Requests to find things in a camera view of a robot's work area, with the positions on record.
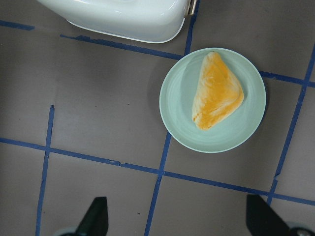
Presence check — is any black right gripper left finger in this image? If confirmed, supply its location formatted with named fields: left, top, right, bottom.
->
left=76, top=197, right=109, bottom=236

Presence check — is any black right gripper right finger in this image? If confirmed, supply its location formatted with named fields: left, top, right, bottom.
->
left=246, top=194, right=291, bottom=236

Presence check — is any white toaster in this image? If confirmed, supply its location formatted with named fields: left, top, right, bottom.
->
left=40, top=0, right=189, bottom=44

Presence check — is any light green plate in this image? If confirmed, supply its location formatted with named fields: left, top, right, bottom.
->
left=159, top=48, right=266, bottom=153

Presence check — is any triangular toasted bread slice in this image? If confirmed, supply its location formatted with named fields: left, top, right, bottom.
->
left=191, top=52, right=244, bottom=130

